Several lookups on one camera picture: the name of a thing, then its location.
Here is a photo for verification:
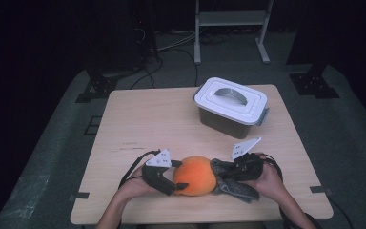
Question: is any orange plush toy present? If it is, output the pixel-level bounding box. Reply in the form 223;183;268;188
172;156;217;197

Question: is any left hand-held gripper cable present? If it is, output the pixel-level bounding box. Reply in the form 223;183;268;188
118;150;161;189

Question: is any black floor cable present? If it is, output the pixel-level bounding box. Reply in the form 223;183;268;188
328;197;354;229
130;56;165;90
168;47;199;88

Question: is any clear plastic box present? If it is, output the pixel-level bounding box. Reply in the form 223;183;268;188
193;76;270;127

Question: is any person's left hand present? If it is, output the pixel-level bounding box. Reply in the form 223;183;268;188
117;165;160;200

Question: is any white metal stand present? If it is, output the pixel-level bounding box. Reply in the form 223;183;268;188
193;0;275;65

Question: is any person's right hand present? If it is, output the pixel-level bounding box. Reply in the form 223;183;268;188
245;153;289;203

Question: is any hand-held gripper cable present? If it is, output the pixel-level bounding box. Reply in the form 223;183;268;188
118;150;161;189
260;153;284;184

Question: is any black tape strip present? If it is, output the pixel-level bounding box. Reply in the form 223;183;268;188
309;185;334;196
69;191;91;202

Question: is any right hand-held gripper cable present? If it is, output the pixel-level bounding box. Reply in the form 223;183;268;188
260;153;284;184

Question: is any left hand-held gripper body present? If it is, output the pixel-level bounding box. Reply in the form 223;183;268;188
141;148;178;196

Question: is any black floor tape frame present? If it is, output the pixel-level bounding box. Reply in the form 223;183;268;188
84;115;103;136

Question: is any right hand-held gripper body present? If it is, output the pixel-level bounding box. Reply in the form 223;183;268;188
231;136;265;182

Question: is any white floor cable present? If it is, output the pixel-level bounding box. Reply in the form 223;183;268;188
154;31;198;53

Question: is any black stand base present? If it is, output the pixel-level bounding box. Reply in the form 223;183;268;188
75;58;119;104
289;61;341;99

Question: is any grey translucent storage box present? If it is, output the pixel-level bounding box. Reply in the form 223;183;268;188
197;106;271;140

